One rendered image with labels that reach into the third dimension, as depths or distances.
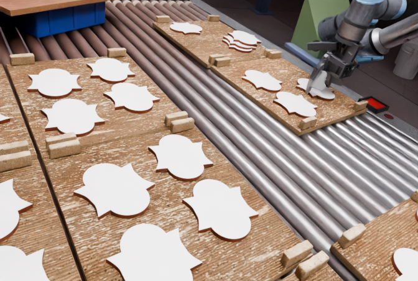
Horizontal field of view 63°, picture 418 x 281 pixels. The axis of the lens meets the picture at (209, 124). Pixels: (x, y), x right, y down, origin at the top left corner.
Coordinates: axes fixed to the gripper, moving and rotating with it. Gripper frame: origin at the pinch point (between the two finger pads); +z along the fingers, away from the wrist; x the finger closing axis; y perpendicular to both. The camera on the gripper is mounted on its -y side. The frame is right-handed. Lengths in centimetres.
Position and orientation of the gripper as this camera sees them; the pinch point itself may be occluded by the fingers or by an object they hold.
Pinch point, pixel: (315, 88)
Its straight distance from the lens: 121.8
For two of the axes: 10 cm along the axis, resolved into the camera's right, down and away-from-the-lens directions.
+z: -2.3, 7.7, 6.0
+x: 7.9, -2.1, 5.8
